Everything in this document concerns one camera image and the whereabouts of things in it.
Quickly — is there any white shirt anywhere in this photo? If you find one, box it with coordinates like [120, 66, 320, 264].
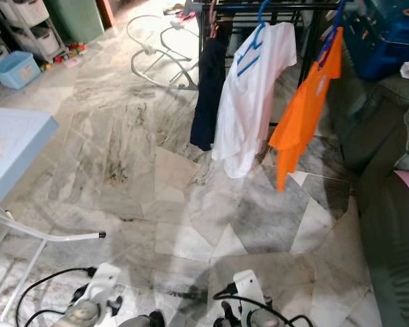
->
[211, 22, 299, 180]

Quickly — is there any blue plastic hanger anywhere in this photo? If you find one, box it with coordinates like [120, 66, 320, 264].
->
[317, 0, 348, 65]
[235, 0, 277, 77]

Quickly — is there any pink plastic hanger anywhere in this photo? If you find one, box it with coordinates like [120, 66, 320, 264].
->
[208, 0, 222, 38]

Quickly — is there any white plastic folding table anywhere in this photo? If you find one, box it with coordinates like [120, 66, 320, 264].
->
[0, 106, 106, 327]

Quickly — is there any light blue plastic bin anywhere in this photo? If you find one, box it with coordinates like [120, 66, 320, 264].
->
[5, 51, 43, 91]

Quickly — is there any white drawer shelf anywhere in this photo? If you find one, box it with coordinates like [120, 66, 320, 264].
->
[0, 0, 65, 63]

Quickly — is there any green cabinet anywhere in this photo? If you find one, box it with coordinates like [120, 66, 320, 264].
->
[44, 0, 104, 45]

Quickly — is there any navy blue garment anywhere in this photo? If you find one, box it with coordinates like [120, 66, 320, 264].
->
[190, 24, 232, 152]

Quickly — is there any orange t-shirt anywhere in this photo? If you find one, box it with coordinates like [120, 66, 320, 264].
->
[268, 27, 345, 193]

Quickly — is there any black metal drying rack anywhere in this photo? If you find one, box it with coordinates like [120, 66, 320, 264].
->
[191, 0, 352, 127]

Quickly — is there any grey green sofa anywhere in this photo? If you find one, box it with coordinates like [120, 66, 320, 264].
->
[327, 68, 409, 327]

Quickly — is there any dark blue plastic crate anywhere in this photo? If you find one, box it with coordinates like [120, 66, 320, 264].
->
[341, 0, 409, 81]

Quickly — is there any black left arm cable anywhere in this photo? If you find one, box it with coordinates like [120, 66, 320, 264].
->
[20, 267, 96, 327]

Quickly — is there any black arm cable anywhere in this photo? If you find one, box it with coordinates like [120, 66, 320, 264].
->
[215, 293, 314, 327]
[20, 267, 96, 327]

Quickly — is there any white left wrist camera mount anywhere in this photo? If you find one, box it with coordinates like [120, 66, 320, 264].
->
[89, 262, 122, 307]

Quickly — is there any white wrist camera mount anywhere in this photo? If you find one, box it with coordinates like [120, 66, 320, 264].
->
[232, 270, 265, 317]
[89, 262, 122, 307]

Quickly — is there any brown wooden door frame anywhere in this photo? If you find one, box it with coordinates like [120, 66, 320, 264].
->
[94, 0, 115, 29]

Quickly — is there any white wire stand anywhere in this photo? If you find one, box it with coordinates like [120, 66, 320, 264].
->
[126, 14, 198, 91]

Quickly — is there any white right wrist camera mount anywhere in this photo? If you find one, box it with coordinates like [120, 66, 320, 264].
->
[232, 270, 265, 317]

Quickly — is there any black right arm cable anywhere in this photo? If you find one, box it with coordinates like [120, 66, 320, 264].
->
[215, 293, 314, 327]

